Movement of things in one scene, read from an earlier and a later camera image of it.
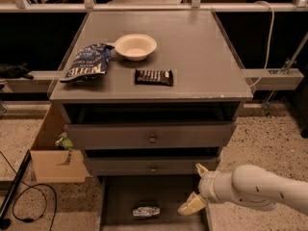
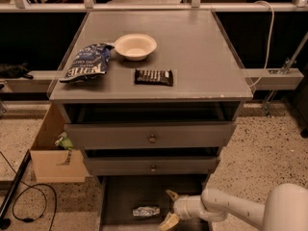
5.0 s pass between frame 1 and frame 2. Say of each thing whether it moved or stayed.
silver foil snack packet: stayed
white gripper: moved
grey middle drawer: stayed
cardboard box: stayed
